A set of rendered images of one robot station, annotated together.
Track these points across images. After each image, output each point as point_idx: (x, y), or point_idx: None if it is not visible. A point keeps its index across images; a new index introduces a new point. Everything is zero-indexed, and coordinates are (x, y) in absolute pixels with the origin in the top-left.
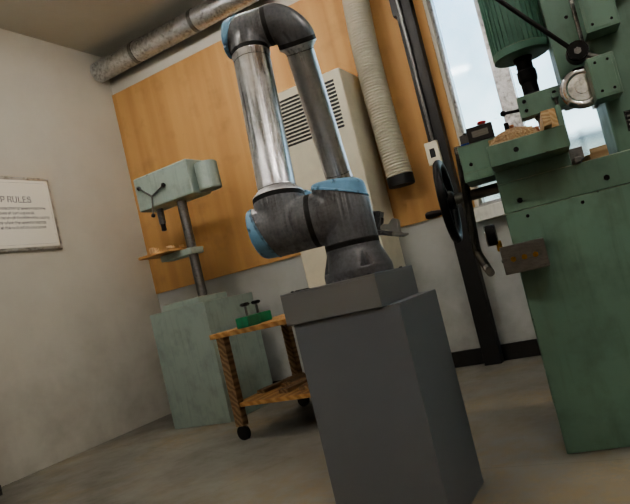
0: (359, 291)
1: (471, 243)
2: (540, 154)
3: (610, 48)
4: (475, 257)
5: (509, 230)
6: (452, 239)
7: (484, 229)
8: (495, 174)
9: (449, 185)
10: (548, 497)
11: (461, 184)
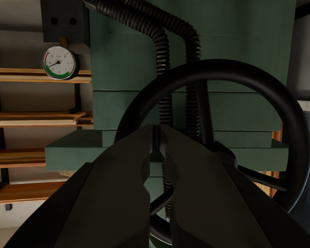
0: None
1: (158, 54)
2: (71, 134)
3: None
4: (139, 23)
5: (91, 68)
6: (177, 69)
7: (46, 74)
8: (102, 144)
9: (271, 198)
10: None
11: (164, 169)
